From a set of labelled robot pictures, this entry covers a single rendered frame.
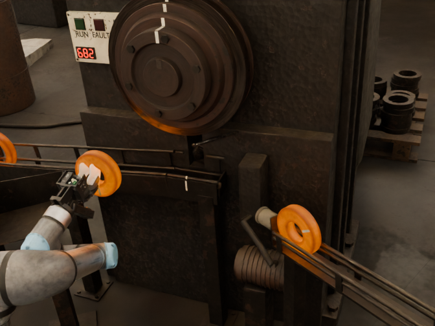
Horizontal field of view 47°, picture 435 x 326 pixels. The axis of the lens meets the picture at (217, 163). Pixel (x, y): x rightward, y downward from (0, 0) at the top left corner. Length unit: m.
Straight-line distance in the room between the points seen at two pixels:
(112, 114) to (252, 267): 0.77
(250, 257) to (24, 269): 0.82
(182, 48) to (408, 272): 1.54
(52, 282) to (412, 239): 1.95
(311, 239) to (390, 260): 1.13
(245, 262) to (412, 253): 1.13
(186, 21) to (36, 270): 0.80
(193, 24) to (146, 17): 0.15
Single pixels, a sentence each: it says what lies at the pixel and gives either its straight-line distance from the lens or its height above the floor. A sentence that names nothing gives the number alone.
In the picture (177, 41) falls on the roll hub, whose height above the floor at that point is 1.23.
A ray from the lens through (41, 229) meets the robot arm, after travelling 1.46.
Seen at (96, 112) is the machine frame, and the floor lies 0.87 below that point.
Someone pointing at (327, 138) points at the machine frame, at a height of 0.87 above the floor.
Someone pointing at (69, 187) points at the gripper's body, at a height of 0.87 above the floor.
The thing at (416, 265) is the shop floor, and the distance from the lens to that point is 2.55.
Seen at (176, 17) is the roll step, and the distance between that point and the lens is 1.50.
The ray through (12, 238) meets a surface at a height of 0.59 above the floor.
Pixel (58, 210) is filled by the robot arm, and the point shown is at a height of 0.84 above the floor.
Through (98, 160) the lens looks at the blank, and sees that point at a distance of 1.59.
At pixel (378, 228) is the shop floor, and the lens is 2.73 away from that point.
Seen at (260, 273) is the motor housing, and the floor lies 0.50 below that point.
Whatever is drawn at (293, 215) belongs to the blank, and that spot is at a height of 0.77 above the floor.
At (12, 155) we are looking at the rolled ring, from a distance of 2.25.
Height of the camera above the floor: 1.63
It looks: 30 degrees down
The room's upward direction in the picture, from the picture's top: 4 degrees counter-clockwise
